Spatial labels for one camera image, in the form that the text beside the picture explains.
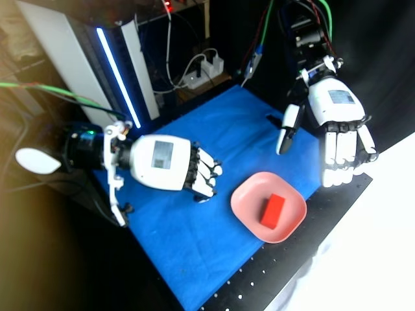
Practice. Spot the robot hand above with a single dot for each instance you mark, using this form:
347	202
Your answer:
330	110
146	168

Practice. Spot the red block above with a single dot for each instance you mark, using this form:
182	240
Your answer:
272	210

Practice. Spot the pink bowl with red block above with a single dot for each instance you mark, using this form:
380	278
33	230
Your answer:
249	201

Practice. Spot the small black object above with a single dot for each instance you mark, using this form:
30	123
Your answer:
274	120

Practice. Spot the blue cloth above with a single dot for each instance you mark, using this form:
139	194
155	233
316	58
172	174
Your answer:
194	246

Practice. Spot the wooden shelf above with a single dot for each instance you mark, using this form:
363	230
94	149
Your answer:
220	81

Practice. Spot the white power strip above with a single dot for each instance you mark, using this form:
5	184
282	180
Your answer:
210	69

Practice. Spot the white computer tower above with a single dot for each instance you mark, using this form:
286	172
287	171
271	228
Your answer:
65	58

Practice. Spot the black perforated board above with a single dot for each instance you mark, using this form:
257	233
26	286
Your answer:
291	259

